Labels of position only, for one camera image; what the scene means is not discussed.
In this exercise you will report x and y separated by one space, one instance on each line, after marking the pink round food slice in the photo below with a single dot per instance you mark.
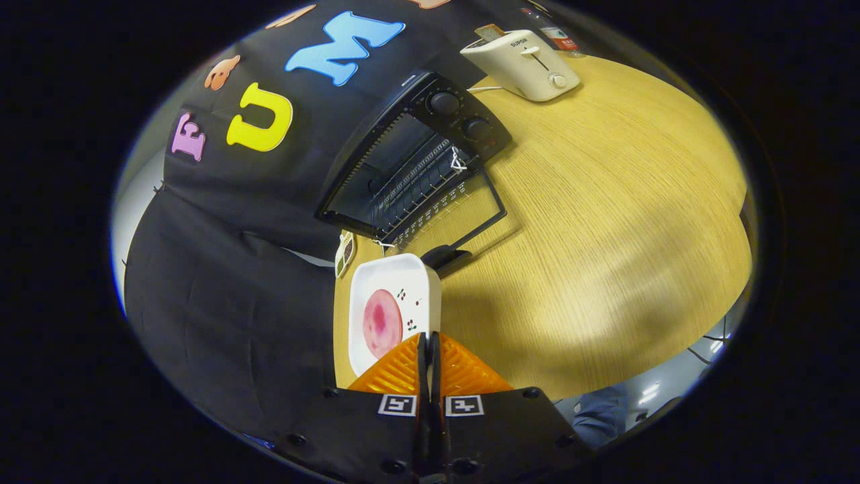
383 323

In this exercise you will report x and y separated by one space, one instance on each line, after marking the brown bread slice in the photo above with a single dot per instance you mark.
490 31

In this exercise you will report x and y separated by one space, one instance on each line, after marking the white pop-up toaster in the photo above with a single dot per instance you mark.
524 67

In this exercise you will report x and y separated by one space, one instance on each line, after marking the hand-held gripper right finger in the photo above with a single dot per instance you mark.
504 430

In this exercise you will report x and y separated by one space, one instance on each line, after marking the white square plate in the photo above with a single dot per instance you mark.
410 275

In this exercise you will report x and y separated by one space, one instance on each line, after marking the person's leg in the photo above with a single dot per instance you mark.
601 417

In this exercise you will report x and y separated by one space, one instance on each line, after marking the black toaster oven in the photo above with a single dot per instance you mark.
463 107

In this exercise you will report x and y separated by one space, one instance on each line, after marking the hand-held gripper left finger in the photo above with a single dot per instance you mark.
363 430

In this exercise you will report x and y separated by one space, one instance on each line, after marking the red label bottle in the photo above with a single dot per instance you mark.
561 37

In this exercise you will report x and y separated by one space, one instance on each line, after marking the white divided condiment dish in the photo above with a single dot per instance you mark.
345 252

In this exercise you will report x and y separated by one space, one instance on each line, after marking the black backdrop cloth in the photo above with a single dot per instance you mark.
222 302

